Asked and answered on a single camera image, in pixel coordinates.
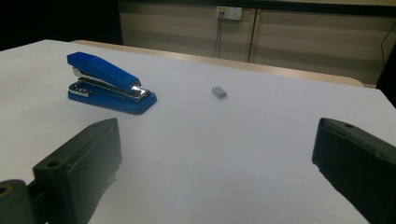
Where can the white wall socket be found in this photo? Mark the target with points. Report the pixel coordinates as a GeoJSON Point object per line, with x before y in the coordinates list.
{"type": "Point", "coordinates": [229, 13]}

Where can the white table sheet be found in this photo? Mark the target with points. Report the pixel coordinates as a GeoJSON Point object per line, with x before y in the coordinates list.
{"type": "Point", "coordinates": [218, 149]}

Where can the beige cabinet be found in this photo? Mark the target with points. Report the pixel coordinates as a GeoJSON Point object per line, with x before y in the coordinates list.
{"type": "Point", "coordinates": [311, 43]}

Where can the black curtain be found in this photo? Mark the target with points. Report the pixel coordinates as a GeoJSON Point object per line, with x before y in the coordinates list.
{"type": "Point", "coordinates": [56, 21]}
{"type": "Point", "coordinates": [389, 81]}

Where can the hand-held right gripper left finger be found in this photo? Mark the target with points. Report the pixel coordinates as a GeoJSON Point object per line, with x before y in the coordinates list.
{"type": "Point", "coordinates": [81, 161]}

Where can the blue stapler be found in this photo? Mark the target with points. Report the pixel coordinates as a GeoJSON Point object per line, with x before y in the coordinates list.
{"type": "Point", "coordinates": [112, 74]}

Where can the small grey staple block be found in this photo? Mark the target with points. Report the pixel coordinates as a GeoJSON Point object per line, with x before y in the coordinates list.
{"type": "Point", "coordinates": [219, 92]}

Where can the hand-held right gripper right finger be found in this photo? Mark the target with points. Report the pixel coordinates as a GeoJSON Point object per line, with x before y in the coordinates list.
{"type": "Point", "coordinates": [358, 161]}

